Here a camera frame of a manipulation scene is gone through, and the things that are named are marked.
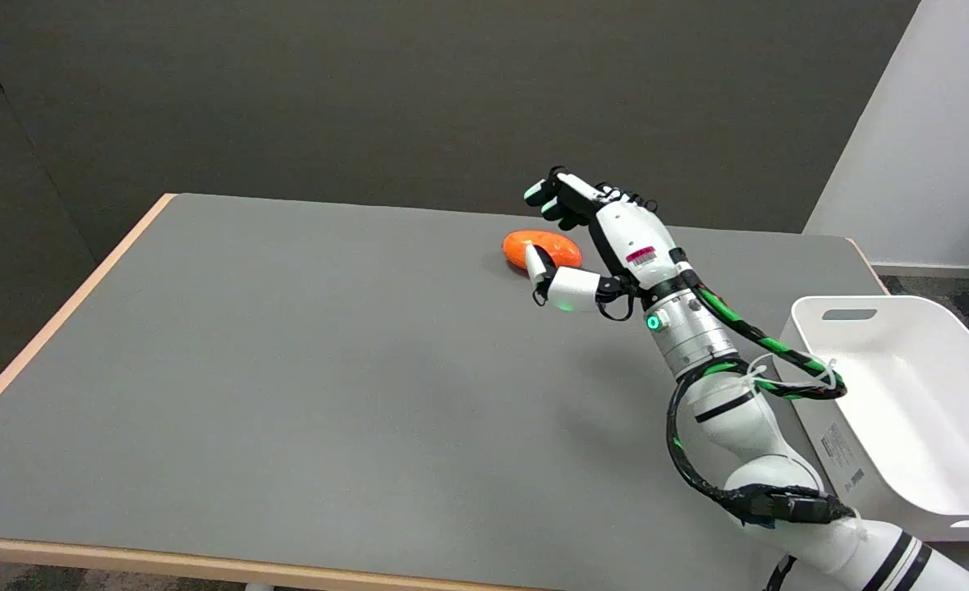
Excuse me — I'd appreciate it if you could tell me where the black green braided cable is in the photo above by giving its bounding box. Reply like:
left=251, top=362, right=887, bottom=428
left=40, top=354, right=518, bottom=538
left=667, top=283, right=856, bottom=527

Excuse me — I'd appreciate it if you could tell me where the orange mango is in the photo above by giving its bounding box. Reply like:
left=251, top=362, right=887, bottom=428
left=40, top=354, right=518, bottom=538
left=502, top=230, right=583, bottom=273

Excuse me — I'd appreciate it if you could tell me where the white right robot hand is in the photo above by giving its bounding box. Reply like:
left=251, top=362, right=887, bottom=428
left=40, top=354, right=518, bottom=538
left=523, top=167, right=693, bottom=322

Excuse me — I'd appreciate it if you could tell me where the white plastic bin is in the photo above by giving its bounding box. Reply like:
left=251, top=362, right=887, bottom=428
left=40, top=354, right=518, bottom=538
left=778, top=295, right=969, bottom=543

